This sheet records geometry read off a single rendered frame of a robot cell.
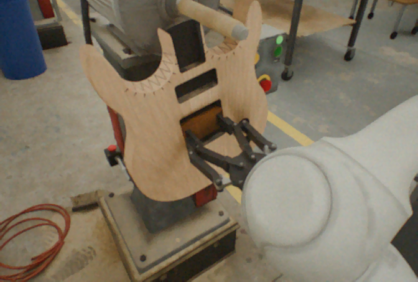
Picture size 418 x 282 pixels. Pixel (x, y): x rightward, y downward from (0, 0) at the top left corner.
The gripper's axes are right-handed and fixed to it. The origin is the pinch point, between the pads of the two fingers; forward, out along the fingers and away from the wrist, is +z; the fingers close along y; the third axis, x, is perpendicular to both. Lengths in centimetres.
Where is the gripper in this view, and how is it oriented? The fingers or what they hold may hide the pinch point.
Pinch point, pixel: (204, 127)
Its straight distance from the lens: 61.8
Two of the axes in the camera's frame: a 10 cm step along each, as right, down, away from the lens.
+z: -5.5, -4.9, 6.7
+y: 8.2, -4.6, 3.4
